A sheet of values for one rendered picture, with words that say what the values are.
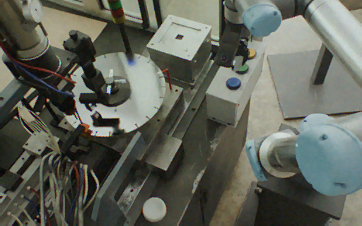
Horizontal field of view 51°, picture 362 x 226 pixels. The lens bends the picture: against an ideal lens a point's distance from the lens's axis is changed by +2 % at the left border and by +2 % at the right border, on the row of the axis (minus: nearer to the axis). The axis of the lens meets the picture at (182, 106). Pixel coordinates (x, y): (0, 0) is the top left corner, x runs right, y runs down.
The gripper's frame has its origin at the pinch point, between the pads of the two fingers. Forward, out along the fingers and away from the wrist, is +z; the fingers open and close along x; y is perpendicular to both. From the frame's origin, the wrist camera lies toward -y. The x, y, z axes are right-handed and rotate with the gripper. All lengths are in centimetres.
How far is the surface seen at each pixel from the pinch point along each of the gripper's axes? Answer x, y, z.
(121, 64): 35.3, -9.8, 2.5
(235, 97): -2.8, -4.5, 7.6
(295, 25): 4, 129, 98
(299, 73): -12, 88, 96
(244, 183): -7, 7, 97
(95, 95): 31.2, -28.0, -5.3
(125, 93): 27.4, -20.2, 1.4
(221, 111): 1.0, -6.3, 15.5
